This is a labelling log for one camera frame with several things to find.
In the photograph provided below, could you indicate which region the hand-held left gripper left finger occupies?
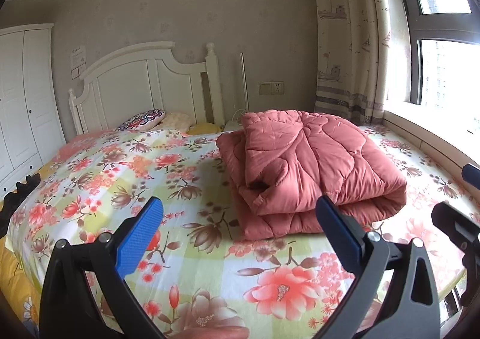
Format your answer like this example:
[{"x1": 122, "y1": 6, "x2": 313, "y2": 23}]
[{"x1": 39, "y1": 196, "x2": 166, "y2": 339}]

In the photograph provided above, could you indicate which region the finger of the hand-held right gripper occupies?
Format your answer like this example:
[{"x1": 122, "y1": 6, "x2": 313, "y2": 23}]
[
  {"x1": 431, "y1": 201, "x2": 480, "y2": 262},
  {"x1": 462, "y1": 163, "x2": 480, "y2": 190}
]

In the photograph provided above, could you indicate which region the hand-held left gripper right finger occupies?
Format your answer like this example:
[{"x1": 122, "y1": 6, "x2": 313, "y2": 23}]
[{"x1": 316, "y1": 195, "x2": 441, "y2": 339}]

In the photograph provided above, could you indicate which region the pink quilted coat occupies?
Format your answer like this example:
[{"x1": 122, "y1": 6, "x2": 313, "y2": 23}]
[{"x1": 217, "y1": 110, "x2": 408, "y2": 241}]

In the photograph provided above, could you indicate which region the beige window sill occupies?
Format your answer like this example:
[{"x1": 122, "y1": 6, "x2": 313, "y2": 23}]
[{"x1": 382, "y1": 109, "x2": 480, "y2": 175}]

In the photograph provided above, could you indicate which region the bed with floral sheet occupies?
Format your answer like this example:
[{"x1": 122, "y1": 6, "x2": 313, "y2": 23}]
[{"x1": 7, "y1": 123, "x2": 480, "y2": 339}]

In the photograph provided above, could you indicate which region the patterned purple pillow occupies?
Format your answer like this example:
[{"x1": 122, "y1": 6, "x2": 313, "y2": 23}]
[{"x1": 116, "y1": 109, "x2": 166, "y2": 132}]

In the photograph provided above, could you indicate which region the beige fluffy pillow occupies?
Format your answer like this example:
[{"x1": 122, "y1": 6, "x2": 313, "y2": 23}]
[{"x1": 162, "y1": 112, "x2": 193, "y2": 130}]

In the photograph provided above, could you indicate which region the yellow pillow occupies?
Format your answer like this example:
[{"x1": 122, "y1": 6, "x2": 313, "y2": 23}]
[{"x1": 187, "y1": 122, "x2": 224, "y2": 135}]

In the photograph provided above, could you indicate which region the black cloth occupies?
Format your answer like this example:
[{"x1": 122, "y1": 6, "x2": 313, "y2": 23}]
[{"x1": 0, "y1": 175, "x2": 42, "y2": 239}]

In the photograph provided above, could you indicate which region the yellow daisy blanket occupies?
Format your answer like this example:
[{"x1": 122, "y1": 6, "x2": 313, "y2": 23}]
[{"x1": 0, "y1": 174, "x2": 43, "y2": 329}]

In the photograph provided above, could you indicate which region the dark framed window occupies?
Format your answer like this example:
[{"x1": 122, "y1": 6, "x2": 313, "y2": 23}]
[{"x1": 384, "y1": 0, "x2": 480, "y2": 114}]

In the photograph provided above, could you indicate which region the white wooden headboard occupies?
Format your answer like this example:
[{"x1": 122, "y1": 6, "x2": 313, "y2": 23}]
[{"x1": 68, "y1": 42, "x2": 225, "y2": 135}]

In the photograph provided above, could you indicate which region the white wardrobe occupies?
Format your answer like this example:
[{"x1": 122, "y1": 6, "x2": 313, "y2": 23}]
[{"x1": 0, "y1": 24, "x2": 67, "y2": 193}]

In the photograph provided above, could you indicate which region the white upright pole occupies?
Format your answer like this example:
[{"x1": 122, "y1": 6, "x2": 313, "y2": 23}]
[{"x1": 240, "y1": 54, "x2": 249, "y2": 124}]

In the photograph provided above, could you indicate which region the boat print curtain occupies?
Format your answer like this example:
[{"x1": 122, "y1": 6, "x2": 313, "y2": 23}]
[{"x1": 309, "y1": 0, "x2": 413, "y2": 124}]

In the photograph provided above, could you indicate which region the white wall notice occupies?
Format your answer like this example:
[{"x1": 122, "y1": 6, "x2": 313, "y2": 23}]
[{"x1": 70, "y1": 45, "x2": 88, "y2": 80}]

